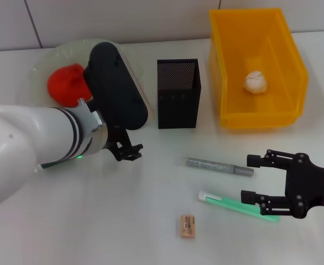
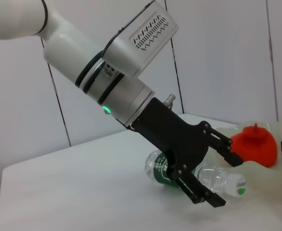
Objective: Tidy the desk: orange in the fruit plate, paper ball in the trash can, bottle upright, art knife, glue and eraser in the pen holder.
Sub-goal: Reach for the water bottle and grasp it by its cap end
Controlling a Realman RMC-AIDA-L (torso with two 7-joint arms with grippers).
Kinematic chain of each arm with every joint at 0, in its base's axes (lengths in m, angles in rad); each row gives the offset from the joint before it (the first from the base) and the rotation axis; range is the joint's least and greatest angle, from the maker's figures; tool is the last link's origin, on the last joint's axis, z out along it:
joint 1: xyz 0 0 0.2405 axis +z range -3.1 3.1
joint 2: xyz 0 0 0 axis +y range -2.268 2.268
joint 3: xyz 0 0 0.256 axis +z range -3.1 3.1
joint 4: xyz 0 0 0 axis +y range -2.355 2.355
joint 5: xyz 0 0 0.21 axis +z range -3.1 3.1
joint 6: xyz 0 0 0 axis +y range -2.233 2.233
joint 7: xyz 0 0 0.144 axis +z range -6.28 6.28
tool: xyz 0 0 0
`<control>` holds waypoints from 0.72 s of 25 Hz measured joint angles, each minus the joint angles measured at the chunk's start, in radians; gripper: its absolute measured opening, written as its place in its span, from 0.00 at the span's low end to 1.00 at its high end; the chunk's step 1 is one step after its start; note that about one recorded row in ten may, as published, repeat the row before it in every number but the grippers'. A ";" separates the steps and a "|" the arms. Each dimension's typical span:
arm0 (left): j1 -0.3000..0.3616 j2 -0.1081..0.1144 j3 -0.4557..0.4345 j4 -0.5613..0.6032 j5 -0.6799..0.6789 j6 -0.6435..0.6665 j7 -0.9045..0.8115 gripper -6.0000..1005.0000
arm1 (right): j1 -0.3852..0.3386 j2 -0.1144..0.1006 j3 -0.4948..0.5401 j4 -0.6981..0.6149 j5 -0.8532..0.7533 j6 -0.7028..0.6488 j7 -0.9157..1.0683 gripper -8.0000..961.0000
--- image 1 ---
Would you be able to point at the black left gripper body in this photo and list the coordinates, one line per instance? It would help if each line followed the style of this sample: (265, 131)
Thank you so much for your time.
(120, 132)

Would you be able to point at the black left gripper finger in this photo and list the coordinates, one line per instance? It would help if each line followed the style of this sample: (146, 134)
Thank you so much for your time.
(135, 151)
(118, 154)

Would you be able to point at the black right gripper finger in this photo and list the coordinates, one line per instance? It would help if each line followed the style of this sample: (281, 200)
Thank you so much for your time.
(247, 196)
(254, 161)

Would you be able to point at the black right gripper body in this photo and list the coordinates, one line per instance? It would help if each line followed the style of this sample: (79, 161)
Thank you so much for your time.
(311, 185)

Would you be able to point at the green pen with white cap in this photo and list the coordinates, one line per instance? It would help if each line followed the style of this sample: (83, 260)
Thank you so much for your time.
(225, 203)

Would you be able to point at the red-orange orange fruit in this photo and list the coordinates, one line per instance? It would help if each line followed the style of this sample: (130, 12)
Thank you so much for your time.
(65, 82)

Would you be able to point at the white paper ball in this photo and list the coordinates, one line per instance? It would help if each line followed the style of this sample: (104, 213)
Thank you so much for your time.
(255, 82)

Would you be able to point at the silver marker pen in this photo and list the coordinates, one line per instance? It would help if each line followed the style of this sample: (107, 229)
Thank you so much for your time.
(211, 165)

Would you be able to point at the black mesh pen holder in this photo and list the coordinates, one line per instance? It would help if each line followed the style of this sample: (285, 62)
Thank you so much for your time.
(178, 110)

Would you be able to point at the tan rectangular eraser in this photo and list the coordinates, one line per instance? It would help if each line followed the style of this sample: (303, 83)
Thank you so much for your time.
(187, 226)

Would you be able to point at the pale green glass fruit plate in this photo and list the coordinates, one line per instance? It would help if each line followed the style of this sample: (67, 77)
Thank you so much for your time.
(44, 62)

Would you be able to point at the yellow plastic bin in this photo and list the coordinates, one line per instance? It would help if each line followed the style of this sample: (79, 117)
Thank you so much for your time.
(261, 49)

